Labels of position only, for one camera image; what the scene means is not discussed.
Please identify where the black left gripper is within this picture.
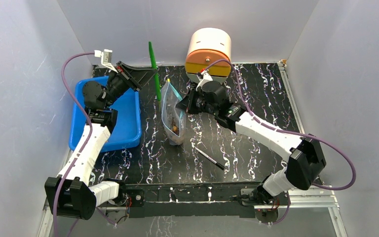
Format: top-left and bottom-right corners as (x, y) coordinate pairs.
(105, 62), (158, 109)

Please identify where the green chili pepper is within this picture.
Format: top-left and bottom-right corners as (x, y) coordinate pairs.
(148, 41), (162, 111)

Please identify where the clear zip top bag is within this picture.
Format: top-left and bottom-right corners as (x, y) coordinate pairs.
(160, 79), (187, 146)

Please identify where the brown longan bunch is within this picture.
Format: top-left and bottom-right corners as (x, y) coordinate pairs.
(166, 104), (181, 136)

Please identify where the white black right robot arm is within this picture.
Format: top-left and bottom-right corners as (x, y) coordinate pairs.
(175, 81), (326, 205)

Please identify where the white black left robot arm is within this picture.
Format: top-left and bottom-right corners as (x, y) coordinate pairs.
(44, 61), (157, 220)

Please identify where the blue plastic bin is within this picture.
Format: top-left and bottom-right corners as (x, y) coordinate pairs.
(69, 76), (142, 152)

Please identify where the pastel mini drawer cabinet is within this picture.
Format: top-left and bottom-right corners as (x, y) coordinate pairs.
(185, 28), (231, 82)

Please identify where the black and white pen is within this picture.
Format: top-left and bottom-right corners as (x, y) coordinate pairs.
(194, 147), (225, 170)

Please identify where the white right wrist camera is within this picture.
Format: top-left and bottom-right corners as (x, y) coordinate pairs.
(196, 70), (213, 92)

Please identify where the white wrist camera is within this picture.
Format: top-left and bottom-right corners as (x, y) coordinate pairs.
(196, 70), (213, 92)
(94, 49), (118, 73)

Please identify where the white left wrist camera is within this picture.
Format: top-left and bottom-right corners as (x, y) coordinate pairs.
(94, 49), (118, 73)

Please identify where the aluminium frame rail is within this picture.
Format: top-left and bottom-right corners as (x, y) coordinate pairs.
(58, 183), (339, 221)

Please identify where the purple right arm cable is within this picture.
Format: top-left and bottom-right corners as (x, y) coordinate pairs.
(202, 59), (357, 191)

